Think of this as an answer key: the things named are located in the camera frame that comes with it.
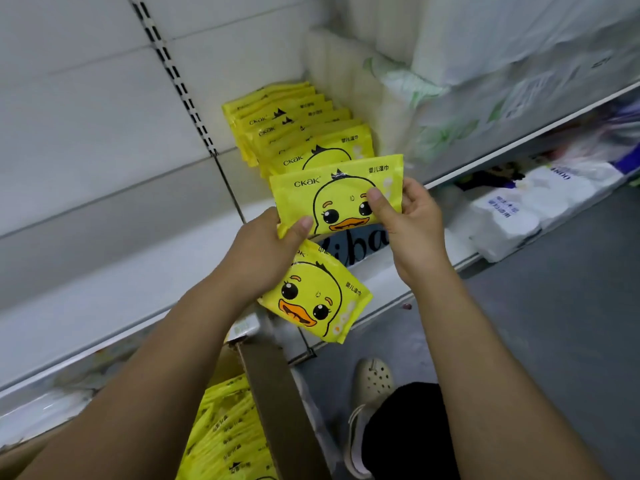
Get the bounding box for person's left forearm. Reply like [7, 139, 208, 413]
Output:
[20, 275, 266, 480]

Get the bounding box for person's black trousers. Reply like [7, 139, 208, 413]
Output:
[360, 381, 461, 480]

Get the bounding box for person's left hand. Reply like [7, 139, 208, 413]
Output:
[215, 207, 314, 306]

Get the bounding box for person's right forearm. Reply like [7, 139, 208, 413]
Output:
[415, 267, 611, 480]

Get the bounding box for blue white roll pack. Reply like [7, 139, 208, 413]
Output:
[450, 145, 640, 264]

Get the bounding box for white metal shelf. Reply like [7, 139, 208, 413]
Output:
[0, 0, 640, 426]

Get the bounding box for brown cardboard box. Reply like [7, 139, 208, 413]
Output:
[0, 335, 331, 480]

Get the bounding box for yellow duck packets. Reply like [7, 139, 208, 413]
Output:
[222, 81, 376, 178]
[177, 373, 281, 480]

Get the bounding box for plain white tissue pack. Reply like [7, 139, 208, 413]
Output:
[335, 0, 640, 86]

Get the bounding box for person's right cream clog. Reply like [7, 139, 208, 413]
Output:
[343, 357, 398, 480]

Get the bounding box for person's right hand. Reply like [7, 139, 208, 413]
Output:
[365, 177, 453, 291]

